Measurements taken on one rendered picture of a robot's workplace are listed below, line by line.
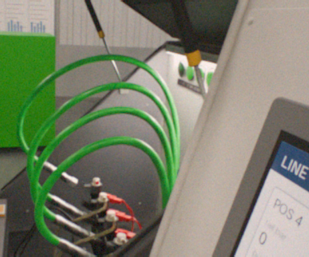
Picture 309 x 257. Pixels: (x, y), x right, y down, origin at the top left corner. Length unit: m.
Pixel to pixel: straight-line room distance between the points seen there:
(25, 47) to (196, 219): 3.72
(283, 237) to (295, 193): 0.04
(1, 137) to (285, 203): 4.03
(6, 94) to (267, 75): 3.84
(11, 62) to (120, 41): 3.59
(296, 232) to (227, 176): 0.12
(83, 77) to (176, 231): 6.89
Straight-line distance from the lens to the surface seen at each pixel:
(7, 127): 4.25
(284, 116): 0.37
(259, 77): 0.42
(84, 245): 0.94
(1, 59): 4.10
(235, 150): 0.42
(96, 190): 0.89
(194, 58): 0.52
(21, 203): 1.25
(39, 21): 7.24
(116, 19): 7.31
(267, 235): 0.37
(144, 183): 1.29
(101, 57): 0.81
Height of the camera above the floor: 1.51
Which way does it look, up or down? 17 degrees down
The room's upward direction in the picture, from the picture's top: 3 degrees clockwise
